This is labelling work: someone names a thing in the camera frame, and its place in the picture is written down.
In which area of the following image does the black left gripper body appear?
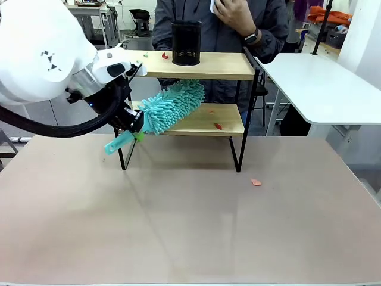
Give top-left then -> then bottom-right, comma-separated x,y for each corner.
88,80 -> 146,133

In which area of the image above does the teal microfibre duster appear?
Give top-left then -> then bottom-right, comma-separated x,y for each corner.
103,77 -> 206,157

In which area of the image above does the black mesh pen holder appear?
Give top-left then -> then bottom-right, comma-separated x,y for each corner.
171,20 -> 202,67

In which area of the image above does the person's left forearm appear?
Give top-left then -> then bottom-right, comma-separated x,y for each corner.
252,28 -> 289,65

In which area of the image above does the two-tier wooden black-framed shelf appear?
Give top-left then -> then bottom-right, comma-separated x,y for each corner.
114,46 -> 261,173

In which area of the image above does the person's left hand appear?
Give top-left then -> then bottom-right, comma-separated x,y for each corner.
214,0 -> 258,37

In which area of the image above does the black plastic stool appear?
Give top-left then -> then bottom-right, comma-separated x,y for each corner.
129,8 -> 153,38

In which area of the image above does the grey metal workbench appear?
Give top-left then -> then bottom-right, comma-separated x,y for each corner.
65,2 -> 121,49

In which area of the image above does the person in grey jacket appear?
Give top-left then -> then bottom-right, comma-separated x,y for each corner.
151,0 -> 290,126

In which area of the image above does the grey folding chair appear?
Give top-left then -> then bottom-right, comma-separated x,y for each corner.
0,129 -> 19,171

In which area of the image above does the black folding chair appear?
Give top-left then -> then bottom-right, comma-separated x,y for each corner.
255,70 -> 269,128

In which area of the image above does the black smartwatch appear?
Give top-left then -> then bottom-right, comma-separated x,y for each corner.
242,27 -> 263,46

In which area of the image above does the white side table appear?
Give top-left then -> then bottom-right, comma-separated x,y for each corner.
254,52 -> 381,144

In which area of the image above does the purple garment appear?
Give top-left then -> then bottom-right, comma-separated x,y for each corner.
293,0 -> 324,19

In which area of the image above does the black stand pole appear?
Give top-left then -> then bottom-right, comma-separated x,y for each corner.
310,0 -> 335,56

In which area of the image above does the black plastic crate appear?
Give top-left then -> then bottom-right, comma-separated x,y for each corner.
325,27 -> 346,49

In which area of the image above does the orange cloth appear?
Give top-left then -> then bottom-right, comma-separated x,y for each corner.
307,5 -> 354,25

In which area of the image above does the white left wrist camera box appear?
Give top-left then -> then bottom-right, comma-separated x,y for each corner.
128,61 -> 148,77

